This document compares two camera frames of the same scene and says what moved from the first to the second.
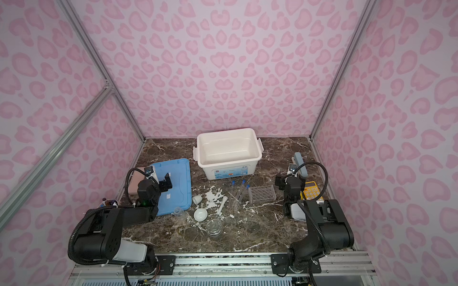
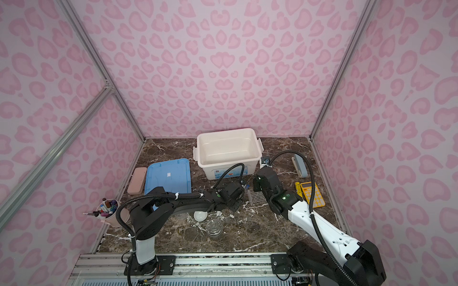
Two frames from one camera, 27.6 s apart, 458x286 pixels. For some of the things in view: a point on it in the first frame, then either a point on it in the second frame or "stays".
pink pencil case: (136, 177) stays
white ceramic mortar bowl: (200, 214) stays
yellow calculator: (311, 191) stays
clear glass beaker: (214, 227) stays
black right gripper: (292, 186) -> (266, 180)
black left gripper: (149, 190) -> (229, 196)
